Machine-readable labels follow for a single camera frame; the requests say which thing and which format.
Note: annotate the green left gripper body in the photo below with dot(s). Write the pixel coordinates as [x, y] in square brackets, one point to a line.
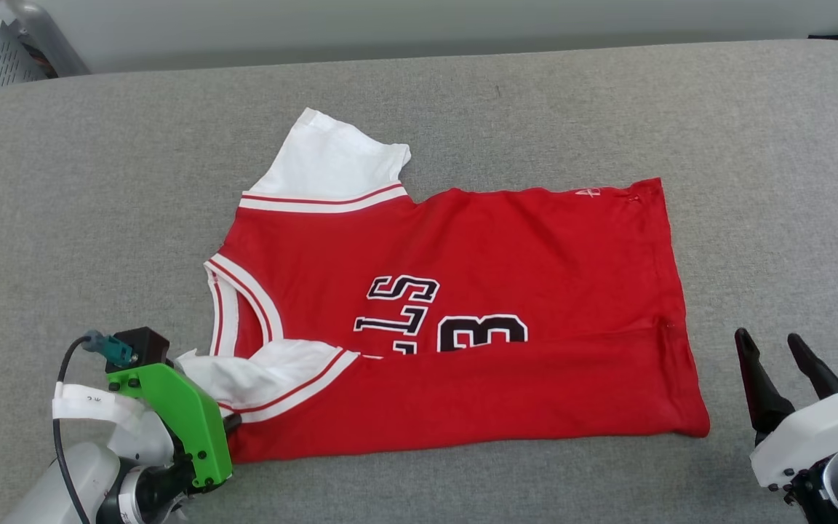
[186, 422]

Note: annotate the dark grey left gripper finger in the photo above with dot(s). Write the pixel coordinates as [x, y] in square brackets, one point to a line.
[233, 423]

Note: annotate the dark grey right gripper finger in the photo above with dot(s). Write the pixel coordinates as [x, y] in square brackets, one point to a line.
[761, 393]
[815, 371]

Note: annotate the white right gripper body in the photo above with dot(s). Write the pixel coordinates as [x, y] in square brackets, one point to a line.
[819, 437]

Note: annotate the red and white basketball jersey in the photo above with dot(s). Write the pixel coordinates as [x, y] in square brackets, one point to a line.
[499, 255]

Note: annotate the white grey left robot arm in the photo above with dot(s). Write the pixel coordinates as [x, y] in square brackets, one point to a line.
[84, 480]

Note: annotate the grey partition foot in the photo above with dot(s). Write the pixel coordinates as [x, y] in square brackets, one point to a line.
[52, 40]

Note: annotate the white partition panel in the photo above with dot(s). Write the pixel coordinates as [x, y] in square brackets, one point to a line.
[426, 25]

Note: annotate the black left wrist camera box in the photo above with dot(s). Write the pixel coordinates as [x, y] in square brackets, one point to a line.
[142, 346]

